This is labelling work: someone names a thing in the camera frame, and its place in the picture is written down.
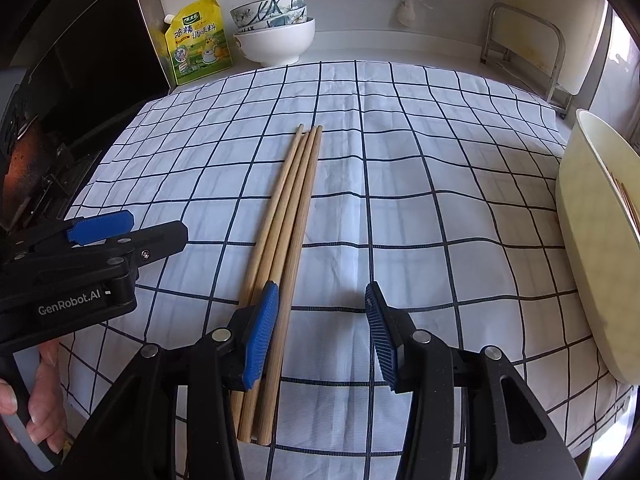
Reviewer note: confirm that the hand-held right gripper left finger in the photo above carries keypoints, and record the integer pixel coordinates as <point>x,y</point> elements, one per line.
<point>260,335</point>

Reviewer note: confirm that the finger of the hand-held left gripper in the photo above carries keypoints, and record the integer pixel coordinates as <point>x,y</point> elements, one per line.
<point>160,240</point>
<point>100,225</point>

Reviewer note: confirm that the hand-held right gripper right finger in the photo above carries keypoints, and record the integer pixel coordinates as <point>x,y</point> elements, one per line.
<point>382,340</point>

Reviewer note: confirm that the light wooden chopstick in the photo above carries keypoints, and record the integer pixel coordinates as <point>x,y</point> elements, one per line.
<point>288,210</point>
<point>272,210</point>
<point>303,210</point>

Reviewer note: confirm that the cream plastic container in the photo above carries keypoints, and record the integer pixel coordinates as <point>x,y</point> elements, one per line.
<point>585,260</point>

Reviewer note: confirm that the bundle of wooden chopsticks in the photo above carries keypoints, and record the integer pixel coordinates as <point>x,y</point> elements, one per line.
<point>627,200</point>

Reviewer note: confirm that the person's left hand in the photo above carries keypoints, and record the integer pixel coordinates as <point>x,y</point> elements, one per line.
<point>50,400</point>

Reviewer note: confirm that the black stove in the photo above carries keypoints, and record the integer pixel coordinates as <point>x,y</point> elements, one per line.
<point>100,85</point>

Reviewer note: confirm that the white checked cloth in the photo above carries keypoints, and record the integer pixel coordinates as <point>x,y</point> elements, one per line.
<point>425,185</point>

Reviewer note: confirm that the yellow seasoning pouch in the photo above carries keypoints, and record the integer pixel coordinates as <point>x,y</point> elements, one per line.
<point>200,45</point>

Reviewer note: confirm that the white ceramic bowl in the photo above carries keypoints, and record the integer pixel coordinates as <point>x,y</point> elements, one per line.
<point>275,45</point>

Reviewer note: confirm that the blue floral bowl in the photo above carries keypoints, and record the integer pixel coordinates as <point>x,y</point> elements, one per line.
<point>299,17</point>
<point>265,7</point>

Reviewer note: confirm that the metal rack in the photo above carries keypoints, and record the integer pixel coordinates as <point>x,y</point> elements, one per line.
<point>559,60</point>

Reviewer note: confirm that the cream cutting board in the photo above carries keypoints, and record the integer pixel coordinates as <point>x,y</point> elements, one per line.
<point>575,25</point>

